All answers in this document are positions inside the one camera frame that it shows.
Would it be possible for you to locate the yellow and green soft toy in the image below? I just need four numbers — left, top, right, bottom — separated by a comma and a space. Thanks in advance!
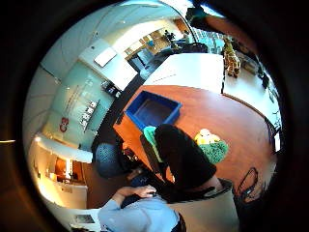
193, 128, 230, 164

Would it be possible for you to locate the blue plastic bin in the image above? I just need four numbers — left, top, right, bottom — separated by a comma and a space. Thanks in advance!
124, 90, 183, 131

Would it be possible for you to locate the blue mesh office chair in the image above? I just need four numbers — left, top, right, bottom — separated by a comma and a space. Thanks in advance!
94, 142, 130, 179

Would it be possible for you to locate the the person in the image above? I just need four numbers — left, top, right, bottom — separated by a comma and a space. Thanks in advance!
97, 185, 187, 232

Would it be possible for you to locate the white table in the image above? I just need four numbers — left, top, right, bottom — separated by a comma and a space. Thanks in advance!
143, 52, 226, 95

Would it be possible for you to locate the giraffe soft toy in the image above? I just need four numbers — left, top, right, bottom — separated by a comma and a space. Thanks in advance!
221, 34, 242, 79

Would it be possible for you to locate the black office chair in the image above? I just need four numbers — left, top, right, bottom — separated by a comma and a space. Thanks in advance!
180, 42, 209, 54

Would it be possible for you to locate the lit white counter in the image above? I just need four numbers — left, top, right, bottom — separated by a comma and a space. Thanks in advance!
31, 133, 95, 197

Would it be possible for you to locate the black cable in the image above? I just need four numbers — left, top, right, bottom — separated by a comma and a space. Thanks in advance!
237, 166, 264, 205

